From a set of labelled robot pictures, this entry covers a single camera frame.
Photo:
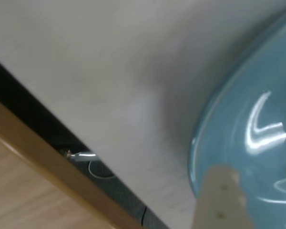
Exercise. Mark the wooden furniture panel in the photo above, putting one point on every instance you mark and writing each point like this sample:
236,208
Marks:
26,181

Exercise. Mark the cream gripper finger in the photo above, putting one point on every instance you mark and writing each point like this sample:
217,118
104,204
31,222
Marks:
215,198

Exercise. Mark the blue ceramic dish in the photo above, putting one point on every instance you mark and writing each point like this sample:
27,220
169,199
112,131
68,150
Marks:
248,119

